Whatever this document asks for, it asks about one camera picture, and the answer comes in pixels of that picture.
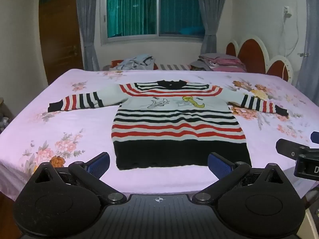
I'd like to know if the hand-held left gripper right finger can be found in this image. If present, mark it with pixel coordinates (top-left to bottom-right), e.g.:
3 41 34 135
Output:
192 152 287 205

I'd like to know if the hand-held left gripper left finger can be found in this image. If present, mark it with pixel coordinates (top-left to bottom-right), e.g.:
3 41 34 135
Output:
33 152 127 205

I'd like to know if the striped knit sweater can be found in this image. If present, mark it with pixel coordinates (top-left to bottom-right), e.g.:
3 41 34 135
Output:
47 79 289 171

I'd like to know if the stack of folded clothes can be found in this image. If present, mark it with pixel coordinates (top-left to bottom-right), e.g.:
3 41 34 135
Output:
191 53 247 73

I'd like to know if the pile of grey-blue clothes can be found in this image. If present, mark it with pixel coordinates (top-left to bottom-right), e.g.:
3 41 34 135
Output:
111 53 157 71

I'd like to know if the pink floral bed sheet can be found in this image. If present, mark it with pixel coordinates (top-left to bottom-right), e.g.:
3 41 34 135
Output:
0 68 319 201

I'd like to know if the scalloped red headboard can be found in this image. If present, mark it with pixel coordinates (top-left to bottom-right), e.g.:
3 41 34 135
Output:
225 35 294 82

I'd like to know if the dim bedside clutter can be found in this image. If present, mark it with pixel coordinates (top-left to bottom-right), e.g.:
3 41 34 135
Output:
0 97 14 133

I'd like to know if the grey curtain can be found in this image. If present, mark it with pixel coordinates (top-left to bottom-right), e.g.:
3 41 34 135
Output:
196 0 233 55
298 0 319 95
75 0 104 71

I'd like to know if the grey striped cloth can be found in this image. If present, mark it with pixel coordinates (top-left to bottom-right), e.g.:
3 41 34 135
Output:
158 63 192 71

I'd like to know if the brown wooden door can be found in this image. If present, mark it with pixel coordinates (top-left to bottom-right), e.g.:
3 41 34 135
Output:
38 0 84 85

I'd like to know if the sliding glass window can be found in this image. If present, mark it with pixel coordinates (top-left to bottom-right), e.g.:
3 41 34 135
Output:
101 0 208 46

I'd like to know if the white charger cable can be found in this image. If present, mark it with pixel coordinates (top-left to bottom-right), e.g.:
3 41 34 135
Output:
278 17 299 80

